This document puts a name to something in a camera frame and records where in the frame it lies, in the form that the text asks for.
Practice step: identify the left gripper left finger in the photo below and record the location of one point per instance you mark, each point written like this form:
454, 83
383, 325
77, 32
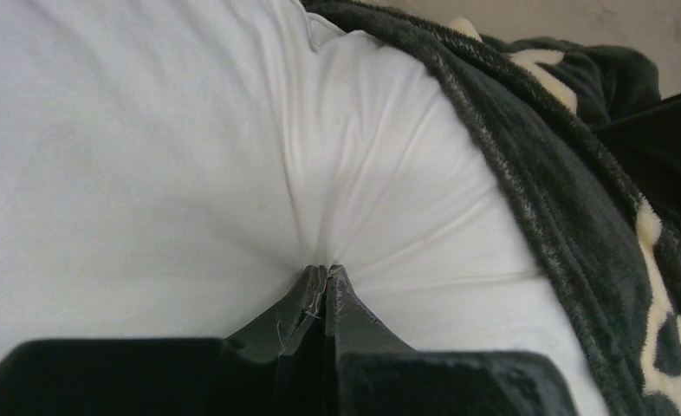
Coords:
272, 366

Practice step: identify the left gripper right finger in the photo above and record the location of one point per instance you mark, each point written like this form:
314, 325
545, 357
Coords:
372, 372

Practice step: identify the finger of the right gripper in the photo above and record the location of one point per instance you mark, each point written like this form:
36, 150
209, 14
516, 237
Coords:
647, 145

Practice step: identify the white pillow insert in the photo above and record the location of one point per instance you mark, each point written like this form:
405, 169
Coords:
168, 168

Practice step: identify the black pillowcase with beige flowers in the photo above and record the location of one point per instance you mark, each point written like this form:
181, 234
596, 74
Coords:
532, 107

